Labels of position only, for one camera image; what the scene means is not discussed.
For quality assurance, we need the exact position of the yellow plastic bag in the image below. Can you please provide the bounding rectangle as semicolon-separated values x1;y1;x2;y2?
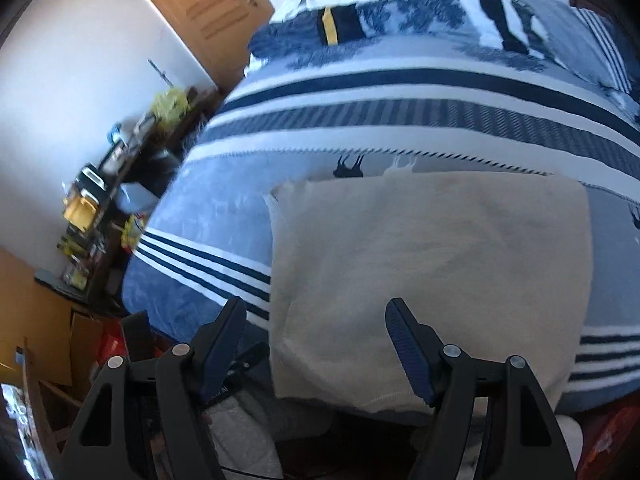
151;88;191;129

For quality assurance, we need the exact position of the red plastic bag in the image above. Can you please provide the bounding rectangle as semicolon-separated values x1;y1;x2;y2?
577;405;639;479

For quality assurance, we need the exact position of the blue patterned rolled quilt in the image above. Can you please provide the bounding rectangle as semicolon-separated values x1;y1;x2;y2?
248;0;529;60

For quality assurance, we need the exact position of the dark blue patterned pillow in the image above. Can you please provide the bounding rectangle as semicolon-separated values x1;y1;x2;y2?
599;18;639;104

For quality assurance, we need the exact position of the grey striped pillow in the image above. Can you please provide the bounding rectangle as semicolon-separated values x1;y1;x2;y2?
511;0;632;96

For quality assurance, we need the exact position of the blue striped bed blanket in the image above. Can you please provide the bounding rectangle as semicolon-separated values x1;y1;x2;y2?
122;37;639;413

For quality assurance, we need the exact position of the beige knit sweater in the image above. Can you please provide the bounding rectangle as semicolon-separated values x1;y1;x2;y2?
266;171;593;413

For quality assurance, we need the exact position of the yellow electric kettle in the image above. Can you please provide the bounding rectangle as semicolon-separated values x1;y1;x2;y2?
63;191;99;233

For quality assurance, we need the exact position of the black white appliance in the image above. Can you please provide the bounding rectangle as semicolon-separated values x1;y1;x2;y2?
75;164;107;196

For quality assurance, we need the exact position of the dark wooden side shelf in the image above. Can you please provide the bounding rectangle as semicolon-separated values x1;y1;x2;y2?
34;88;221;315

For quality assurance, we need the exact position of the brown wooden door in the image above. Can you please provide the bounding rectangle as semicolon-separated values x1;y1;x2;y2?
151;0;273;93

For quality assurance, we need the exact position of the yellow red packaging bag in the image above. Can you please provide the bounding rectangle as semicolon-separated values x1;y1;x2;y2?
120;212;149;254

